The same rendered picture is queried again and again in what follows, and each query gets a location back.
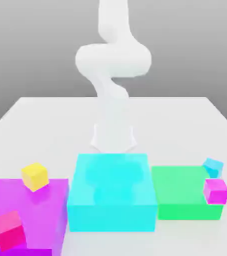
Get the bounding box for small light blue cube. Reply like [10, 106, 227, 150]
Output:
[202, 157, 225, 179]

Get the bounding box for small magenta cube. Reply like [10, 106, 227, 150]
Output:
[202, 178, 227, 205]

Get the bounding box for small yellow cube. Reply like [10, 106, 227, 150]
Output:
[21, 162, 50, 193]

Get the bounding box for large green box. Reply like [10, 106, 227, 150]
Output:
[150, 165, 224, 221]

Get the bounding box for large cyan box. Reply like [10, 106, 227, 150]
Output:
[66, 153, 159, 233]

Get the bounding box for small pink cube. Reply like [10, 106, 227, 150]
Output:
[0, 210, 28, 252]

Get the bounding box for large purple box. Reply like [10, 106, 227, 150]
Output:
[0, 178, 70, 256]

